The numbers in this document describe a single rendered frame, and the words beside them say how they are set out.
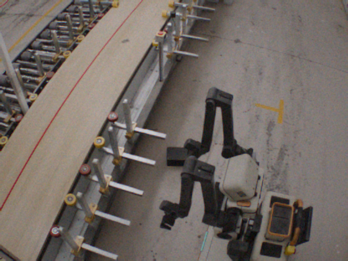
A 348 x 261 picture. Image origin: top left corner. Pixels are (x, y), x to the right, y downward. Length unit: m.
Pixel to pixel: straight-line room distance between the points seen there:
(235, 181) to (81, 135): 1.26
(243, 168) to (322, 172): 2.05
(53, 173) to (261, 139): 2.25
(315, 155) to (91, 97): 2.42
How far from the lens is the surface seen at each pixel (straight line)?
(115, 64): 2.97
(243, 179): 1.63
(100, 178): 2.13
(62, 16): 4.09
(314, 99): 4.34
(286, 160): 3.54
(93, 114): 2.57
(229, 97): 1.65
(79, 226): 2.39
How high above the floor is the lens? 2.75
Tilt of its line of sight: 51 degrees down
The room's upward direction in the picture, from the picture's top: 1 degrees clockwise
